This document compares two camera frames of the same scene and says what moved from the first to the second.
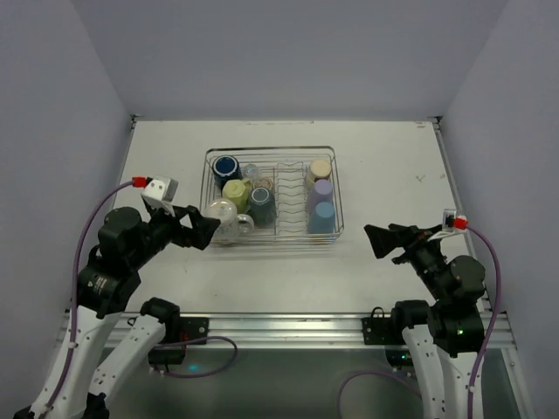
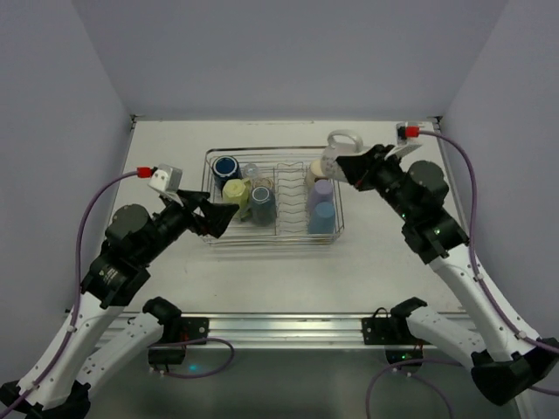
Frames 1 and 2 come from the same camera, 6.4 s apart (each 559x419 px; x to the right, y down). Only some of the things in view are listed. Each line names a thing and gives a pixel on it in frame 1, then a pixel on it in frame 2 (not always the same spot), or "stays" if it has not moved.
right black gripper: (402, 243) → (376, 165)
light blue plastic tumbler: (321, 217) stays
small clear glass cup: (251, 172) stays
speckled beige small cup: (262, 182) stays
